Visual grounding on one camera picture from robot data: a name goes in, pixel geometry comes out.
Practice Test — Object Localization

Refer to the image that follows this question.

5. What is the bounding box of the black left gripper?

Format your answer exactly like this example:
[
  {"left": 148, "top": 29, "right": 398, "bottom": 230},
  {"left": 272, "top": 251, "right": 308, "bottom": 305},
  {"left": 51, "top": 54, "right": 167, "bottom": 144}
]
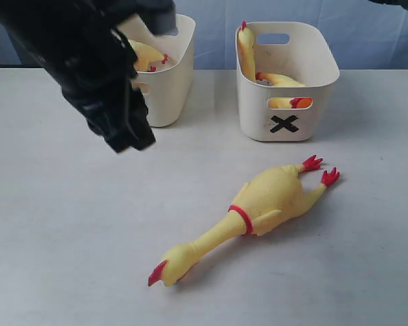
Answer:
[{"left": 44, "top": 23, "right": 156, "bottom": 153}]

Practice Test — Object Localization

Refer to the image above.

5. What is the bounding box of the cream bin with O mark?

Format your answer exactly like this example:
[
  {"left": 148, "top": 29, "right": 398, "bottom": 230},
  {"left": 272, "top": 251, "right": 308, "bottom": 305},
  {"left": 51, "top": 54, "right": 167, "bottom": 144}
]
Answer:
[{"left": 120, "top": 14, "right": 196, "bottom": 128}]

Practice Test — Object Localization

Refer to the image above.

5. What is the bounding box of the blue backdrop curtain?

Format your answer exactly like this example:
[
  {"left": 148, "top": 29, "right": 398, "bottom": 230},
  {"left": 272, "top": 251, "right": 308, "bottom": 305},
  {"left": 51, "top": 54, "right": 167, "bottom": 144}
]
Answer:
[{"left": 175, "top": 1, "right": 408, "bottom": 69}]

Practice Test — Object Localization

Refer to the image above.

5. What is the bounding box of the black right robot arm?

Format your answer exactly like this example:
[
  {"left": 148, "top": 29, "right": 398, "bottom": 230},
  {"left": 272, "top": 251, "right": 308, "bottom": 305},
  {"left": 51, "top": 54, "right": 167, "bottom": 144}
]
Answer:
[{"left": 369, "top": 0, "right": 408, "bottom": 10}]

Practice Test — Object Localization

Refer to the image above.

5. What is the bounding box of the headless yellow chicken body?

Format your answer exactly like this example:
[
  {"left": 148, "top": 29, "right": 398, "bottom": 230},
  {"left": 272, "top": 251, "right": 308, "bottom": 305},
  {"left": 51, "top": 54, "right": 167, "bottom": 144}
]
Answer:
[{"left": 256, "top": 72, "right": 313, "bottom": 109}]

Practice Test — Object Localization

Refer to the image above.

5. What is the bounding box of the yellow rubber chicken whole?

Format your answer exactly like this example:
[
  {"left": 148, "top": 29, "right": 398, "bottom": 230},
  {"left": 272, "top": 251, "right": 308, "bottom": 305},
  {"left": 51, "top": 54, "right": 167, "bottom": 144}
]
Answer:
[
  {"left": 128, "top": 39, "right": 169, "bottom": 72},
  {"left": 147, "top": 155, "right": 340, "bottom": 287}
]

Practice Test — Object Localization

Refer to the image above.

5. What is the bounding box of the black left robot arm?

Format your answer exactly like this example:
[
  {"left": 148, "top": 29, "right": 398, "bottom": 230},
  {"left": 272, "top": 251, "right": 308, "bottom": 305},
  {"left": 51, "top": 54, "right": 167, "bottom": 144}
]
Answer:
[{"left": 0, "top": 1, "right": 176, "bottom": 153}]

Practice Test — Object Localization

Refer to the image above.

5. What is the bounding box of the cream bin with X mark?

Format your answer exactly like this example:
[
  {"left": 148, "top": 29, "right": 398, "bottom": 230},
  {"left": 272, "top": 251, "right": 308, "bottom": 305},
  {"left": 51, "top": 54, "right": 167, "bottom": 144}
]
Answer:
[{"left": 235, "top": 22, "right": 340, "bottom": 142}]

